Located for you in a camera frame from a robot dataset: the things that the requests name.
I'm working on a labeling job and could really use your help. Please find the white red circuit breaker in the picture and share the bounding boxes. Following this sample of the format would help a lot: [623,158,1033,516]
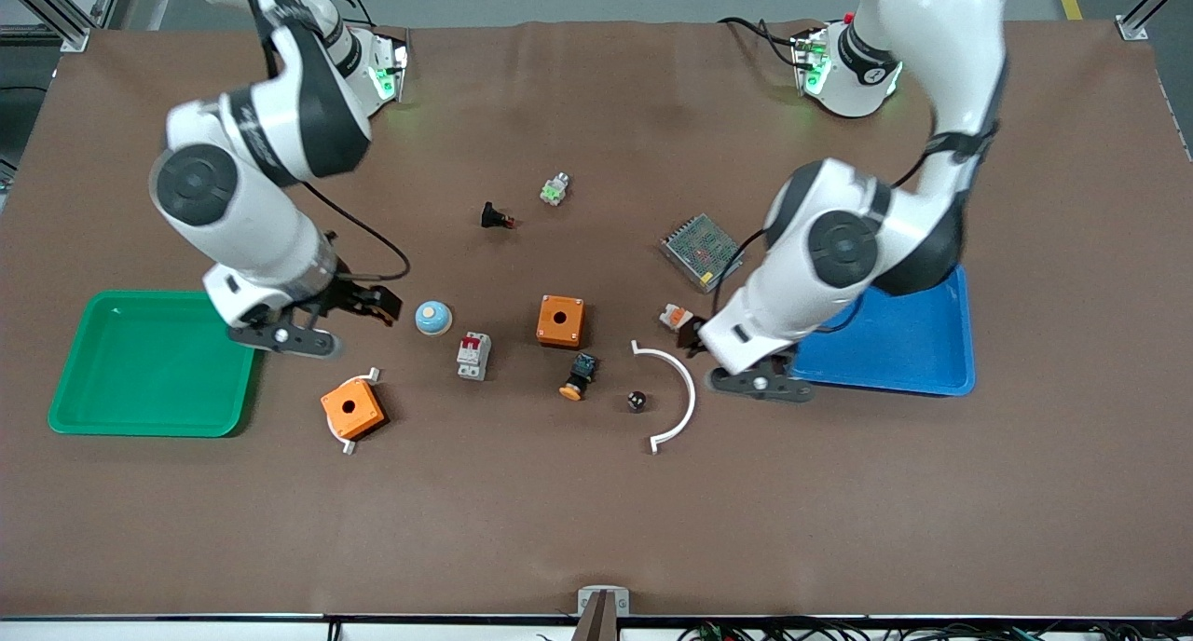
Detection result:
[456,331,493,382]

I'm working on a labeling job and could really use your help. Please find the white curved plastic arc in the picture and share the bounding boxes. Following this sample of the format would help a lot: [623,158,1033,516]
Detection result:
[630,339,698,455]

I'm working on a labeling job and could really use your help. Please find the metal mesh power supply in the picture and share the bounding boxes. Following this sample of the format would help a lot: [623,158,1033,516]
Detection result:
[659,213,746,294]

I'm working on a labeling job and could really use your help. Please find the orange black push button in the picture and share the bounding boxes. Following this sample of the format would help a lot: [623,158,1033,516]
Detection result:
[558,352,599,402]

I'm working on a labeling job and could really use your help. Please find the orange button box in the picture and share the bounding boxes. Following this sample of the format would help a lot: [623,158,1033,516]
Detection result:
[536,294,587,349]

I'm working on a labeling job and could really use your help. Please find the brown table mat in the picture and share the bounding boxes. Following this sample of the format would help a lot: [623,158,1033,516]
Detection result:
[0,19,1193,621]

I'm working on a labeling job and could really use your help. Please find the blue plastic tray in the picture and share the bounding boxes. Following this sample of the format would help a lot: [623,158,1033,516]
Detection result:
[788,265,977,398]

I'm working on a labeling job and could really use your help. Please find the green plastic tray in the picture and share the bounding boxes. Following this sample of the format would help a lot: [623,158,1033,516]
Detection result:
[48,290,259,438]

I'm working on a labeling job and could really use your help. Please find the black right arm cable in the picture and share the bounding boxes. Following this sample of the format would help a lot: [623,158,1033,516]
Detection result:
[300,181,412,282]

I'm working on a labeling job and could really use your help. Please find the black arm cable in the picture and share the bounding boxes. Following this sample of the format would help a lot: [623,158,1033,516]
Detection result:
[300,181,412,282]
[711,227,773,318]

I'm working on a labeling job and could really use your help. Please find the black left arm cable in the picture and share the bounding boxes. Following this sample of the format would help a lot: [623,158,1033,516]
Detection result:
[711,227,773,318]

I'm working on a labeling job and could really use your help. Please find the orange box with white ring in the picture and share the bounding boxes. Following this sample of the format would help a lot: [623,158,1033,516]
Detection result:
[320,367,388,456]

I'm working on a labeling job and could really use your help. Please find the grey metal table bracket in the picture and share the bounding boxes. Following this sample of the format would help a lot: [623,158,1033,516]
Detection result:
[577,586,631,617]

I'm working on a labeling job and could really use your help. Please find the black base cable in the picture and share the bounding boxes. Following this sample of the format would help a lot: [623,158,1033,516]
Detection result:
[718,15,814,70]

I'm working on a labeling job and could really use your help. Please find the aluminium frame profile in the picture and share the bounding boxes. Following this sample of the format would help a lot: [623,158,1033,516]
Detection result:
[1117,0,1193,42]
[0,0,129,53]

